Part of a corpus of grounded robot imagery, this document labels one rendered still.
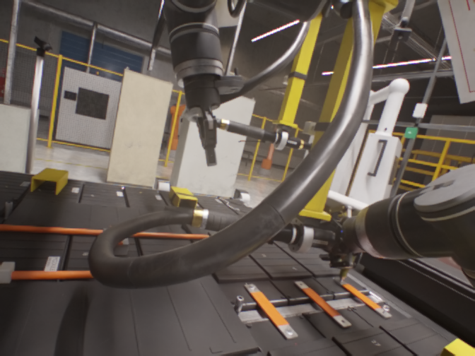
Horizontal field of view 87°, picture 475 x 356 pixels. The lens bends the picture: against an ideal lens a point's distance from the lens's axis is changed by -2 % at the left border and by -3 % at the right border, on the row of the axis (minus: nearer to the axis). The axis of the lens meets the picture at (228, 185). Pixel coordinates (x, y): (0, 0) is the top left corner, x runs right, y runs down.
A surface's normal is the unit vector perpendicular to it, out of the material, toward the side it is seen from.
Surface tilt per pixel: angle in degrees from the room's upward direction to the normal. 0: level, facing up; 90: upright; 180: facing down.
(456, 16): 90
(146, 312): 0
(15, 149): 90
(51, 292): 0
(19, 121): 90
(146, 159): 90
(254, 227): 60
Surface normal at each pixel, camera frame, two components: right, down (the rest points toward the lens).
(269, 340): 0.24, -0.95
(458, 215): -0.62, 0.40
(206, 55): 0.35, 0.03
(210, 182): 0.43, 0.26
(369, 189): -0.62, 0.00
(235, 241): -0.16, -0.30
